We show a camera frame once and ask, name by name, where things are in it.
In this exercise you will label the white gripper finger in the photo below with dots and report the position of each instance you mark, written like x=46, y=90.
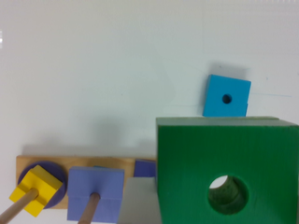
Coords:
x=140, y=203

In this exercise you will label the green square block with hole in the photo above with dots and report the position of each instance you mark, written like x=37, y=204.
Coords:
x=227, y=171

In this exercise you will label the dark purple square block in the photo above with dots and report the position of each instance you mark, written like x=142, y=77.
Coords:
x=144, y=168

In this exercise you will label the periwinkle square block middle peg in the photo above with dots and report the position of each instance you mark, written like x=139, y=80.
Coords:
x=84, y=181

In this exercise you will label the yellow small square block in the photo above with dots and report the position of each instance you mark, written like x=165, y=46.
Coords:
x=44, y=182

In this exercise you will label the blue square block with hole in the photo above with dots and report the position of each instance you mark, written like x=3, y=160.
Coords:
x=226, y=97

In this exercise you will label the wooden peg base board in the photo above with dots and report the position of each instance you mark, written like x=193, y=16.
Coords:
x=66, y=162

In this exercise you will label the wooden peg middle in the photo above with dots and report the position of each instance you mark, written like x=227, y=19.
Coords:
x=89, y=211

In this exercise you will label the wooden peg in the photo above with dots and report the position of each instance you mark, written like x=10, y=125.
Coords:
x=15, y=208
x=89, y=211

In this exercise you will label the dark purple round disc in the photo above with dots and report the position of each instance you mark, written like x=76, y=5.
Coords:
x=55, y=170

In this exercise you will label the wooden peg far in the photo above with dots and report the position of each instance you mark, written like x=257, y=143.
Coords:
x=15, y=208

